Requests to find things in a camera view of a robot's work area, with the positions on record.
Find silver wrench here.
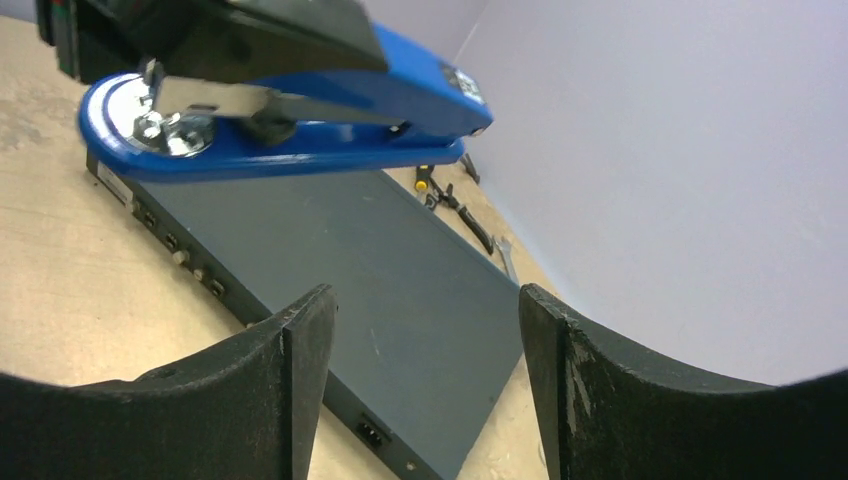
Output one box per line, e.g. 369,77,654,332
493,236,521,285

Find blue stapler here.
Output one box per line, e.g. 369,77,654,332
78,27,493,183

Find black handled cutters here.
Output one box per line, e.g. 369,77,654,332
431,165,494,255

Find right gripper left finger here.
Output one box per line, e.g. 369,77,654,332
1,284,337,479

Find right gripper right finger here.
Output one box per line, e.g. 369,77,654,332
519,284,847,479

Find dark flat network switch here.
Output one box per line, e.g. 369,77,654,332
86,156,522,479

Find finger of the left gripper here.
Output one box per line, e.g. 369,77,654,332
36,0,388,85

